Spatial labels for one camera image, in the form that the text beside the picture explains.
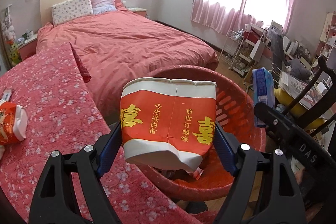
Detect hanging plush toys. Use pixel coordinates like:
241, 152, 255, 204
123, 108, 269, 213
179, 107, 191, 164
1, 7, 20, 67

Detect pink pillow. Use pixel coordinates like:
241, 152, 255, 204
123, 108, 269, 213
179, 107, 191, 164
91, 0, 117, 14

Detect grey office chair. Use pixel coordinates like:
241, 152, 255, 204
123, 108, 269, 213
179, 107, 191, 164
270, 35, 286, 67

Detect red floral tablecloth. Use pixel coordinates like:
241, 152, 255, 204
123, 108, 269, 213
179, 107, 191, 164
0, 43, 210, 224

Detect small red white wrapper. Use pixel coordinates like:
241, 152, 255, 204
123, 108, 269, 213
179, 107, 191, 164
188, 168, 204, 180

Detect small white sachet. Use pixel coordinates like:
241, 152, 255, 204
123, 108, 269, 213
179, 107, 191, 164
0, 89, 12, 102

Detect blue tissue packet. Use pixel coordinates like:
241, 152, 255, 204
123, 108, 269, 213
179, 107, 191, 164
252, 68, 276, 128

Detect pink and white bookshelf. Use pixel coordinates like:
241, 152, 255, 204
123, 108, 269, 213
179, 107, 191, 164
315, 11, 336, 63

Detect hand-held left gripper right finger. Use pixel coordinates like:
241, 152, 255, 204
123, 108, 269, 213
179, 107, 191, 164
214, 122, 307, 224

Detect pink nightstand with book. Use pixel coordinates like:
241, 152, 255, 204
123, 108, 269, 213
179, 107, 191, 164
127, 7, 147, 19

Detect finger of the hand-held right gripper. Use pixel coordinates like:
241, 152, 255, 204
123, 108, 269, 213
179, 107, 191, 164
253, 102, 289, 136

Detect bed with red cover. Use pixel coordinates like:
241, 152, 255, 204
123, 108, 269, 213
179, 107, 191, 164
35, 2, 219, 119

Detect dark wooden chair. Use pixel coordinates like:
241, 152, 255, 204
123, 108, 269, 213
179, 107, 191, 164
273, 55, 336, 151

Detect red and white paper cup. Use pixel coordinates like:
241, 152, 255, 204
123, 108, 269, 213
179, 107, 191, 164
119, 78, 217, 173

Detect orange plastic laundry basket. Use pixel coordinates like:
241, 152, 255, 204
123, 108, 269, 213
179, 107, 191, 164
138, 64, 267, 197

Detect white floral pillow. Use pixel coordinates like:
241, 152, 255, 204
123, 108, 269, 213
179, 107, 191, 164
51, 0, 94, 25

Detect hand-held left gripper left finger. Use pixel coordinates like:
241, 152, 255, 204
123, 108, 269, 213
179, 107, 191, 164
28, 122, 123, 224

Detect yellow basin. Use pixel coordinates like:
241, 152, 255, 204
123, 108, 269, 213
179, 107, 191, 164
274, 88, 326, 130

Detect pink nightstand with mugs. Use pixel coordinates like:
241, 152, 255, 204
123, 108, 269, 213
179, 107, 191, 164
17, 35, 37, 60

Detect white rolling cart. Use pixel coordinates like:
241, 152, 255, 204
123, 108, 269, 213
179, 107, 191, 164
219, 30, 246, 73

